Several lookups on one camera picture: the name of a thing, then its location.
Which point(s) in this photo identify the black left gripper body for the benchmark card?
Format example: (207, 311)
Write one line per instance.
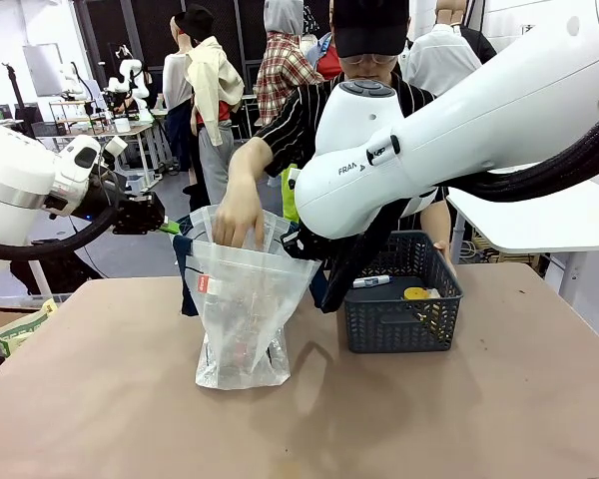
(137, 214)

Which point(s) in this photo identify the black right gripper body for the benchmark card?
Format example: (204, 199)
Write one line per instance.
(304, 244)

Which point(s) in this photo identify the white translucent shopping bag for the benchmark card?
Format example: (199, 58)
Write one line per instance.
(244, 309)

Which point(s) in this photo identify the dark grey plastic basket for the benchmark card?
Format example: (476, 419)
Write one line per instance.
(404, 319)

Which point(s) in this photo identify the person's left forearm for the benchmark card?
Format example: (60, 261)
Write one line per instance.
(435, 219)

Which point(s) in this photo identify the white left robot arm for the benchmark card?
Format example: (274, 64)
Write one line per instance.
(15, 184)

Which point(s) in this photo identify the person's right forearm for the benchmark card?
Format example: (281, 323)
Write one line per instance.
(247, 169)

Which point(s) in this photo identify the small white background robot arm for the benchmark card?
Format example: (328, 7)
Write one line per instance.
(127, 75)

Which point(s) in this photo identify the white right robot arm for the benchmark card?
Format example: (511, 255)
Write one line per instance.
(479, 130)

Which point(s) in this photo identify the person's right hand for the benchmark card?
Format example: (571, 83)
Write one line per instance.
(239, 224)

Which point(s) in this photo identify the person's left hand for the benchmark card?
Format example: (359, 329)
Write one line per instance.
(444, 249)

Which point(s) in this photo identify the red labelled packet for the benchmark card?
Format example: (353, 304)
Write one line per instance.
(204, 285)

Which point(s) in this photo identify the white marker pen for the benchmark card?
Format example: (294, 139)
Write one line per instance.
(372, 281)

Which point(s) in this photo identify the wooden background work table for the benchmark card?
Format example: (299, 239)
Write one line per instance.
(105, 132)

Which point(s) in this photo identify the black backpack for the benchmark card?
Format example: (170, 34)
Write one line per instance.
(55, 272)

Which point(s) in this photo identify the white stand pole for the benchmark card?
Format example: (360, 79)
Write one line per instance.
(39, 277)

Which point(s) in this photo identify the yellow tape roll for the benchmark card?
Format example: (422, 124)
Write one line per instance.
(416, 293)

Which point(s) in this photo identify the person in striped shirt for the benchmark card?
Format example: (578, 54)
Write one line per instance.
(299, 120)

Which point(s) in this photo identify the mannequin white top dark trousers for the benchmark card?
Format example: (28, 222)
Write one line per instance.
(176, 80)

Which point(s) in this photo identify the mannequin beige jacket black hat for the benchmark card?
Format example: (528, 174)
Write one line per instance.
(214, 95)

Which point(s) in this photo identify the green printed cardboard carton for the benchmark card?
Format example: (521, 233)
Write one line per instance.
(22, 327)

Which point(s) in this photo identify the mannequin plaid shirt grey hood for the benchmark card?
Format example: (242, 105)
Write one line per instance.
(282, 70)

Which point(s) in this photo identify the mannequin red shirt blue jacket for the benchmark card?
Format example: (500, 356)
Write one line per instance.
(327, 60)

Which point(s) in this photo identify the black baseball cap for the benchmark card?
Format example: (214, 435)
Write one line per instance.
(369, 25)

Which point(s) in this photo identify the white side table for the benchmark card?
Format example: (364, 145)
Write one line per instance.
(534, 219)

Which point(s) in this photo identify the mannequin white collared shirt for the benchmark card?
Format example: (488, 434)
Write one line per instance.
(439, 55)

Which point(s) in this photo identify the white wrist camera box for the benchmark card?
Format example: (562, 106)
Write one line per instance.
(116, 145)

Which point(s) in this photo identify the grey wall board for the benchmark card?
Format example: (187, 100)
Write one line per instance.
(42, 67)

